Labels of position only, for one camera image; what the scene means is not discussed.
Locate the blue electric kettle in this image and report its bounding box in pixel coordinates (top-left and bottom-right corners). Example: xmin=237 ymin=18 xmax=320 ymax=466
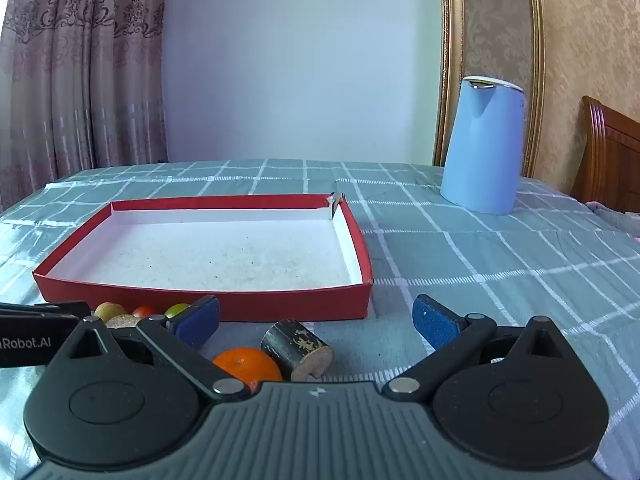
xmin=440 ymin=76 xmax=526 ymax=216

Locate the orange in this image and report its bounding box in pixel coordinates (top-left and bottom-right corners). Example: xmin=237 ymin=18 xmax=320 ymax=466
xmin=212 ymin=347 xmax=284 ymax=394

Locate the gold wall frame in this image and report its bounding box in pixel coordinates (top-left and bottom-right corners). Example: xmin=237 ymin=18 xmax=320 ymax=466
xmin=432 ymin=0 xmax=546 ymax=168

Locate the patterned pink curtain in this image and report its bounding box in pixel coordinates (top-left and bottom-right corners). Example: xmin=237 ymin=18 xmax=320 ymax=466
xmin=0 ymin=0 xmax=168 ymax=211

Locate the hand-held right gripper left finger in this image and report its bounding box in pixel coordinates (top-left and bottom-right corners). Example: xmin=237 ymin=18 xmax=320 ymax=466
xmin=47 ymin=295 xmax=251 ymax=402

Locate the notched dark sugarcane piece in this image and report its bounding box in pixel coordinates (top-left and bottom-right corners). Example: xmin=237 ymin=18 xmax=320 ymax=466
xmin=260 ymin=319 xmax=334 ymax=382

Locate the longan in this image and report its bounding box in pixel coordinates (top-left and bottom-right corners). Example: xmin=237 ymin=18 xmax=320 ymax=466
xmin=94 ymin=302 xmax=126 ymax=323

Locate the wooden headboard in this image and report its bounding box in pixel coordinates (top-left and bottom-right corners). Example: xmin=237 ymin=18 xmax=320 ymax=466
xmin=570 ymin=95 xmax=640 ymax=213

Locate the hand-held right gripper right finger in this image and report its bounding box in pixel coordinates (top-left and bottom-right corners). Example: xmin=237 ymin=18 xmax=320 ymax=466
xmin=381 ymin=294 xmax=587 ymax=402

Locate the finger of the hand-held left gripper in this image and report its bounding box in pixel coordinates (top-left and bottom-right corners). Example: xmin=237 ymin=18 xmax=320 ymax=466
xmin=0 ymin=301 xmax=92 ymax=322

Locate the red cardboard box tray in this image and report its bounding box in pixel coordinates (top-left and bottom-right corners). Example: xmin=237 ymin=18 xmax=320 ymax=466
xmin=32 ymin=192 xmax=374 ymax=322

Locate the grey pink cloth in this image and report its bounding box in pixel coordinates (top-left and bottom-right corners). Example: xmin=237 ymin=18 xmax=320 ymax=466
xmin=587 ymin=201 xmax=640 ymax=237

